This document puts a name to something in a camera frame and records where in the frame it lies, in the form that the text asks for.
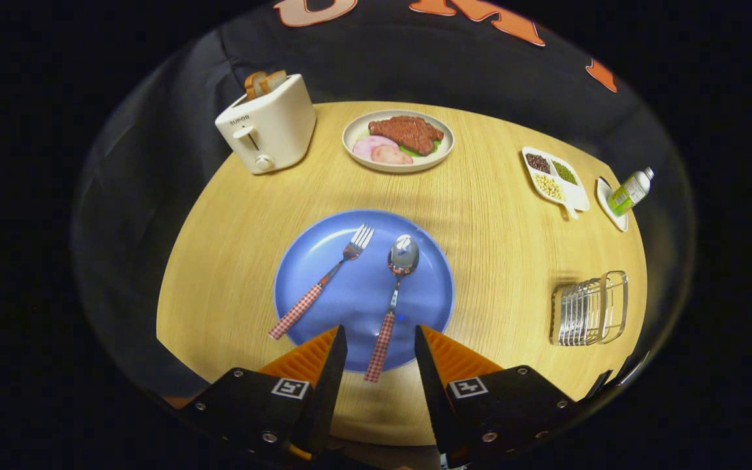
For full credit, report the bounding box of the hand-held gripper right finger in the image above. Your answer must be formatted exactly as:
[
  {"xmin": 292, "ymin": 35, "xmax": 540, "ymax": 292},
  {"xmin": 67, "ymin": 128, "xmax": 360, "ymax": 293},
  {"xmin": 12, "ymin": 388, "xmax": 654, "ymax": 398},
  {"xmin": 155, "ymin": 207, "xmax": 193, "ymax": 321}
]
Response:
[{"xmin": 414, "ymin": 325, "xmax": 579, "ymax": 467}]

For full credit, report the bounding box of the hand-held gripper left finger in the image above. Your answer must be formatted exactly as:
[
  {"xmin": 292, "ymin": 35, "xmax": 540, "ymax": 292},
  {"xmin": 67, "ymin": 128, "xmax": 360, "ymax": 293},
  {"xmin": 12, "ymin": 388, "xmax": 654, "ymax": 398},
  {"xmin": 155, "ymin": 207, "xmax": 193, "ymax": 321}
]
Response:
[{"xmin": 177, "ymin": 325, "xmax": 349, "ymax": 465}]

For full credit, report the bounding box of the fork with red checked handle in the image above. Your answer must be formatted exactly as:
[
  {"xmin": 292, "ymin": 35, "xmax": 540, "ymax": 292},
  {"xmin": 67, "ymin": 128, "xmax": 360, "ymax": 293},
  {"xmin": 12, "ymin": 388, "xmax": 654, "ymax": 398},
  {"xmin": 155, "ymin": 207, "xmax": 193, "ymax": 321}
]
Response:
[{"xmin": 268, "ymin": 224, "xmax": 375, "ymax": 341}]

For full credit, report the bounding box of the spoon with red checked handle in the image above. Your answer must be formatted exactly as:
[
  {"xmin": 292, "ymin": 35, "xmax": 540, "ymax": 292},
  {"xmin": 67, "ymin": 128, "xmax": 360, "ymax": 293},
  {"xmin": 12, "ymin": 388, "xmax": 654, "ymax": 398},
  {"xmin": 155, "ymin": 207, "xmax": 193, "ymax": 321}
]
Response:
[{"xmin": 364, "ymin": 234, "xmax": 420, "ymax": 383}]

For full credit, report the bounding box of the blue plate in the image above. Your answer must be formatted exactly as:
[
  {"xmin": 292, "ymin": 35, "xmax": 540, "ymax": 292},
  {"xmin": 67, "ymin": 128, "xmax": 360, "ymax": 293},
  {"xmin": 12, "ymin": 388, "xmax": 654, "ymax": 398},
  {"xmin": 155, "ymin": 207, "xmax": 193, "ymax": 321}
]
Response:
[{"xmin": 274, "ymin": 209, "xmax": 455, "ymax": 373}]

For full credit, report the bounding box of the silver-edged screen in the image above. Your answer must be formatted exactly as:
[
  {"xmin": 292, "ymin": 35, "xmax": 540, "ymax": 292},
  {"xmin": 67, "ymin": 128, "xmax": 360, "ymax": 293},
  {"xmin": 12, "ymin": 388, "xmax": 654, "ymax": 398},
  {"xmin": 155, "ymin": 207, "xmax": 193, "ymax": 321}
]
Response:
[{"xmin": 585, "ymin": 351, "xmax": 651, "ymax": 405}]

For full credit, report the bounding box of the yellow soybeans portion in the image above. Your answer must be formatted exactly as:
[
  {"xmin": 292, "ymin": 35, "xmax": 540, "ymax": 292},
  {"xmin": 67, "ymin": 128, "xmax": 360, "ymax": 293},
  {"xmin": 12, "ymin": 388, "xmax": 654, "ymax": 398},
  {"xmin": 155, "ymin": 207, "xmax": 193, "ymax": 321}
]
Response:
[{"xmin": 535, "ymin": 174, "xmax": 563, "ymax": 201}]

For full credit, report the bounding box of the reddish ham slice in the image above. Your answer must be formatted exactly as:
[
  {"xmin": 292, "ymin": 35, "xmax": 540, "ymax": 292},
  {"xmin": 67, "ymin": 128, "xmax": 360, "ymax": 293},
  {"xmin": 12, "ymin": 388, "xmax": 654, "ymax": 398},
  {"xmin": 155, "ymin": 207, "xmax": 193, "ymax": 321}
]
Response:
[{"xmin": 371, "ymin": 144, "xmax": 414, "ymax": 166}]

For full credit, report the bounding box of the white divided tray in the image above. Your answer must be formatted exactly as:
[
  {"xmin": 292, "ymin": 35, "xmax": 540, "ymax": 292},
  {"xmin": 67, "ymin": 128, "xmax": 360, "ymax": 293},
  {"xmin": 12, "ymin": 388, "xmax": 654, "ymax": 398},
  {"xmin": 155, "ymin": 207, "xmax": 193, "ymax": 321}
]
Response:
[{"xmin": 522, "ymin": 146, "xmax": 591, "ymax": 220}]

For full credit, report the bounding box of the green lettuce leaf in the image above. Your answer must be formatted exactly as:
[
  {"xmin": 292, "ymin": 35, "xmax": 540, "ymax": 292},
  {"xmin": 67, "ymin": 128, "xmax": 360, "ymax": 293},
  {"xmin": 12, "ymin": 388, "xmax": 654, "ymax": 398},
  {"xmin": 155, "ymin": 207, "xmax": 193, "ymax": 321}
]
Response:
[{"xmin": 399, "ymin": 137, "xmax": 445, "ymax": 157}]

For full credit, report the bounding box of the pink ham slice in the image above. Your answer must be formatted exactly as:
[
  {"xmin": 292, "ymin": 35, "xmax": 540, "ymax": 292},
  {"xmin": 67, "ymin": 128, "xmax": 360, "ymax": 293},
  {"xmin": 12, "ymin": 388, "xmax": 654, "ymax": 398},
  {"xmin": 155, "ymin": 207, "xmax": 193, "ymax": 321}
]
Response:
[{"xmin": 352, "ymin": 135, "xmax": 398, "ymax": 162}]

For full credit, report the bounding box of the white coaster dish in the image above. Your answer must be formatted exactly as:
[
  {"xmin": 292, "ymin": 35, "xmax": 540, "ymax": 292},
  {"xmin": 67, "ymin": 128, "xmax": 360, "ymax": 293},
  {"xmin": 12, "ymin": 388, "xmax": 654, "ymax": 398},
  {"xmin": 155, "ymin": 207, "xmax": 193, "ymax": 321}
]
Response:
[{"xmin": 596, "ymin": 177, "xmax": 629, "ymax": 232}]

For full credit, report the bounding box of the brown steak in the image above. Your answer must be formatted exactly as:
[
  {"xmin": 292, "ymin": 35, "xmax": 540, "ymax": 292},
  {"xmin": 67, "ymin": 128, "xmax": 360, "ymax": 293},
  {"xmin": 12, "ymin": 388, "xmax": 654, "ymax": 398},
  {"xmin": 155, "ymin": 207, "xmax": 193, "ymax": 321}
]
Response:
[{"xmin": 368, "ymin": 116, "xmax": 445, "ymax": 157}]

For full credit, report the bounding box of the beige food plate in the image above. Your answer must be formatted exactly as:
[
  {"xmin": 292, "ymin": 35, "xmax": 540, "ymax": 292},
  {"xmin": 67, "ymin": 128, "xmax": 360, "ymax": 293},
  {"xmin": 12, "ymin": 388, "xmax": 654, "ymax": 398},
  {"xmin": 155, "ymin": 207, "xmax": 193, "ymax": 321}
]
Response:
[{"xmin": 342, "ymin": 110, "xmax": 455, "ymax": 174}]

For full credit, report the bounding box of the white toaster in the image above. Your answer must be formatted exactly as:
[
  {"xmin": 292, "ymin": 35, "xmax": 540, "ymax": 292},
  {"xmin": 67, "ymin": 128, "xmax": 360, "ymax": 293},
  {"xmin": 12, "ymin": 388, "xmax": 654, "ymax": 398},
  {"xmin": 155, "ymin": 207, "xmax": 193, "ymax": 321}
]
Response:
[{"xmin": 215, "ymin": 73, "xmax": 317, "ymax": 175}]

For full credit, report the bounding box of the silver bottle with green label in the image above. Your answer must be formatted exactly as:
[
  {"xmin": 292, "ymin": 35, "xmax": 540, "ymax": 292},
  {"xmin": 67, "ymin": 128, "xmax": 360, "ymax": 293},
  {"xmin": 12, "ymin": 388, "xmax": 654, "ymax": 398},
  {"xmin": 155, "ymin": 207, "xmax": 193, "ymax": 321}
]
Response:
[{"xmin": 608, "ymin": 166, "xmax": 655, "ymax": 217}]

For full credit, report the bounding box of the toasted bread slice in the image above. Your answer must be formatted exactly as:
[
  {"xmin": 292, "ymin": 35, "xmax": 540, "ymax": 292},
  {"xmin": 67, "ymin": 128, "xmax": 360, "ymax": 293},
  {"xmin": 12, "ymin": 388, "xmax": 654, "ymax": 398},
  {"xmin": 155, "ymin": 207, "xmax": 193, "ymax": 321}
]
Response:
[{"xmin": 244, "ymin": 69, "xmax": 287, "ymax": 101}]

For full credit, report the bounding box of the metal wire cutlery basket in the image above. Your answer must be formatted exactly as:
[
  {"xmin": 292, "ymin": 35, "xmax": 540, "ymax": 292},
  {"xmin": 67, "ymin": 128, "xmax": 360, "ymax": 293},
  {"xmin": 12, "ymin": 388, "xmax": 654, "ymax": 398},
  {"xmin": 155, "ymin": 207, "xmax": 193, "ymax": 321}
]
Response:
[{"xmin": 550, "ymin": 270, "xmax": 629, "ymax": 347}]

